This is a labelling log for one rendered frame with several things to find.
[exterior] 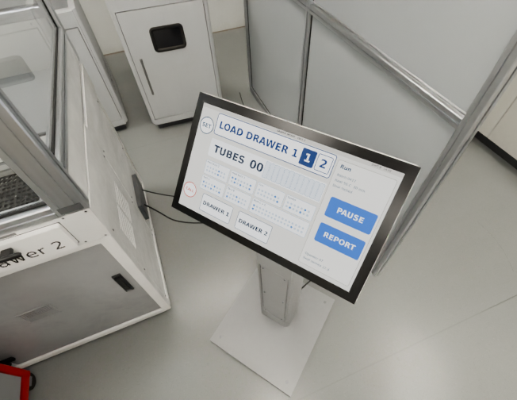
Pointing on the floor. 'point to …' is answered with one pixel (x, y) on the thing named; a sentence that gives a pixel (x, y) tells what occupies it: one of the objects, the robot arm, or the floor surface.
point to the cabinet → (84, 275)
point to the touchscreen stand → (273, 324)
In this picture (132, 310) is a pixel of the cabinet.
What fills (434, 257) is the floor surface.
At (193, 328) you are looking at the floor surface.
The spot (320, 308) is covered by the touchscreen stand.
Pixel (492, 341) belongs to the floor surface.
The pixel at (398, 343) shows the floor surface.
